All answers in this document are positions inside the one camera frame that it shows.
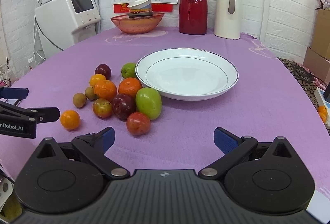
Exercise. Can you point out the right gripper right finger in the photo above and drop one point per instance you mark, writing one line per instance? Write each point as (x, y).
(236, 149)

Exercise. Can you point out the small yellow orange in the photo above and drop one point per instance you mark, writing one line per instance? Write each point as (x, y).
(95, 79)

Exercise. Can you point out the dark purple plum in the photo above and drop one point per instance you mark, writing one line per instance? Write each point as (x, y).
(104, 70)

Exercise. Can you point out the leafed orange tangerine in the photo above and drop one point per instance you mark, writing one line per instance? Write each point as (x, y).
(130, 86)

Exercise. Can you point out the small orange kumquat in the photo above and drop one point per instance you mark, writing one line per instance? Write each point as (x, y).
(70, 120)

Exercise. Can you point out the stacked paper cups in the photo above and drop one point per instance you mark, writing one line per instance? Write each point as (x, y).
(140, 8)

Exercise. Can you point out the red yellow plum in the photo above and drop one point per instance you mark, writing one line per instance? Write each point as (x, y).
(102, 108)

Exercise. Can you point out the green round apple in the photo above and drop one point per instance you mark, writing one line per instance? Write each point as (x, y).
(128, 70)

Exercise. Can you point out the white thermos jug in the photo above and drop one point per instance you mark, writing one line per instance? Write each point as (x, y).
(228, 17)

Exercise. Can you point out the oblong green apple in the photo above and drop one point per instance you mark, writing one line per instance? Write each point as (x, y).
(149, 102)

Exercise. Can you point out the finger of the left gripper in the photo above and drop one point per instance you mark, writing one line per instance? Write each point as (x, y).
(13, 93)
(39, 115)

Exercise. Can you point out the red thermos jug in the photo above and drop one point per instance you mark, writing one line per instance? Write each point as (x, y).
(193, 17)

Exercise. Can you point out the dark red plum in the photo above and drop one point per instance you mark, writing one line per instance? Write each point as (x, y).
(123, 106)

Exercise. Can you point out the orange glass bowl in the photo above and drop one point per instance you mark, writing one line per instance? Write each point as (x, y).
(137, 25)

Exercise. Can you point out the white porcelain plate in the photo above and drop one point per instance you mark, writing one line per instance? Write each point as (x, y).
(187, 74)

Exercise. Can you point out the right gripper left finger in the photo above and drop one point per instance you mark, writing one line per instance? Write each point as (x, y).
(92, 149)

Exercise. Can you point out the purple tablecloth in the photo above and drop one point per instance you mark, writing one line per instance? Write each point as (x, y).
(266, 102)

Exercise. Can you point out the white water dispenser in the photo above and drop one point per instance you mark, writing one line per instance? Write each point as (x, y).
(64, 23)

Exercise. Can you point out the large orange tangerine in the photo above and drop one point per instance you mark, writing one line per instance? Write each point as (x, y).
(106, 89)

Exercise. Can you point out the flat cardboard box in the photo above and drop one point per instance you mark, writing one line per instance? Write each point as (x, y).
(317, 64)

